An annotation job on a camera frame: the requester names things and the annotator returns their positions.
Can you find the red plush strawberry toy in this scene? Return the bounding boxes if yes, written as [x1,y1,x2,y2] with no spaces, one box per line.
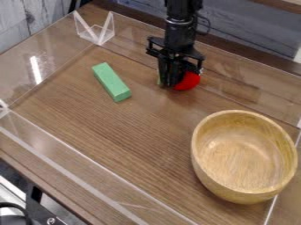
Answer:
[163,70,200,91]

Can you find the green rectangular block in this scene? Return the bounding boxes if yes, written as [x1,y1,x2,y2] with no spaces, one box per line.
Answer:
[92,62,131,102]

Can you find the black table clamp bracket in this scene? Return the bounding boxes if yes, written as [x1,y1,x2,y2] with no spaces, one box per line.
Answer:
[25,185,66,225]

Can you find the wooden bowl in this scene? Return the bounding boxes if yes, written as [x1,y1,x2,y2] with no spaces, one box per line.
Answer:
[190,110,298,205]

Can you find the clear acrylic table enclosure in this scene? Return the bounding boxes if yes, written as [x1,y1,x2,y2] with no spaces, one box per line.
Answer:
[0,12,301,225]

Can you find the black cable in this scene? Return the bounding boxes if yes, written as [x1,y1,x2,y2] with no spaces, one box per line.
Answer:
[0,201,33,225]

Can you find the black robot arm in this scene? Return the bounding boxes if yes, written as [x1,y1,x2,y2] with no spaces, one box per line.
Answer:
[145,0,204,91]

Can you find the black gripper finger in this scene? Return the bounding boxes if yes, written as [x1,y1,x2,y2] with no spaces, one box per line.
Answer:
[169,59,184,86]
[157,55,171,87]

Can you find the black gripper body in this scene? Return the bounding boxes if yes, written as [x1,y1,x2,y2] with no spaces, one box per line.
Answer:
[145,36,204,74]

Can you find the clear acrylic corner bracket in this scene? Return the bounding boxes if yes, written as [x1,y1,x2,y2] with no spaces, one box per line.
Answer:
[72,11,115,46]

